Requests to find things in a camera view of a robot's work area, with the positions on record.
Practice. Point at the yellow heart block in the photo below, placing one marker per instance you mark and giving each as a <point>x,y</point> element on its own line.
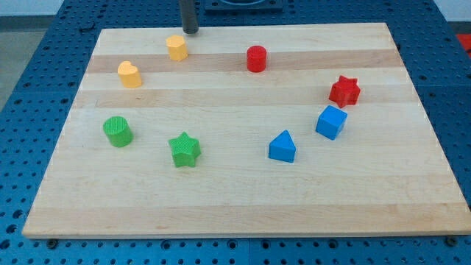
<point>129,75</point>

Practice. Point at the light wooden board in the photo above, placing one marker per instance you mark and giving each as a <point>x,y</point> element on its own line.
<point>384,175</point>

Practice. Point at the blue triangle block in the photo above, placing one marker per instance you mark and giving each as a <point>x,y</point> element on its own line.
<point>282,148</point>

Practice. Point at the green star block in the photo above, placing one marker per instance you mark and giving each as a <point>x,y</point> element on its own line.
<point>184,150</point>

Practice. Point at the red cylinder block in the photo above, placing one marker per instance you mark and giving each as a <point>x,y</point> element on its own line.
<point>256,58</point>

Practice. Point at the blue cube block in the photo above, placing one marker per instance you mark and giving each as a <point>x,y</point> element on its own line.
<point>331,122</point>

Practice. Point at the yellow hexagon block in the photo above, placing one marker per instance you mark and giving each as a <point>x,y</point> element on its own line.
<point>177,48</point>

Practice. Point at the green cylinder block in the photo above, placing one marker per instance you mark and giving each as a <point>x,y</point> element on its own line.
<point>117,131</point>

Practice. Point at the red star block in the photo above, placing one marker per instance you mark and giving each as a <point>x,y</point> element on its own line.
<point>345,91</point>

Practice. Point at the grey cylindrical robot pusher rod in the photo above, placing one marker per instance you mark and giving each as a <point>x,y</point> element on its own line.
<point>188,16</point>

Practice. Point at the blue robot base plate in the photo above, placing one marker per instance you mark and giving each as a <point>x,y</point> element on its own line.
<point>242,5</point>

